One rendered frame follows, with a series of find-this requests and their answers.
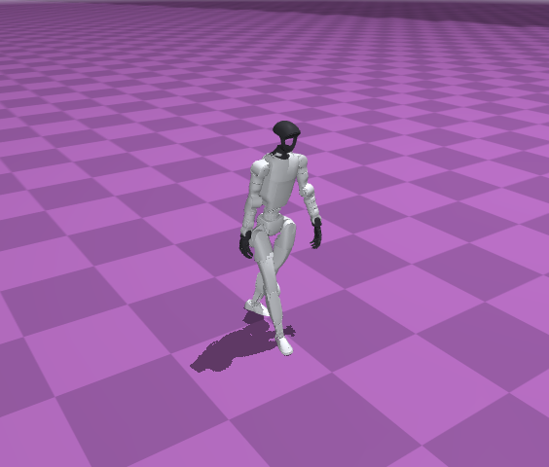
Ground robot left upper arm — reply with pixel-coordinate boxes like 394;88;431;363
295;154;314;198

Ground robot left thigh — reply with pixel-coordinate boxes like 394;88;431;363
273;216;296;270

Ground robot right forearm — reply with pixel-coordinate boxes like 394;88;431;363
240;197;257;236

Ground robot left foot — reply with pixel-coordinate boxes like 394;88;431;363
244;300;270;316

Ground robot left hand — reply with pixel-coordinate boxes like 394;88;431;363
310;217;322;249

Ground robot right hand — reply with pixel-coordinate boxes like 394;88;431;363
239;231;253;259

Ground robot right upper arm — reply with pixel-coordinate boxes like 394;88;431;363
248;159;271;208

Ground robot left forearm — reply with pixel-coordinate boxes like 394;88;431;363
304;193;321;223

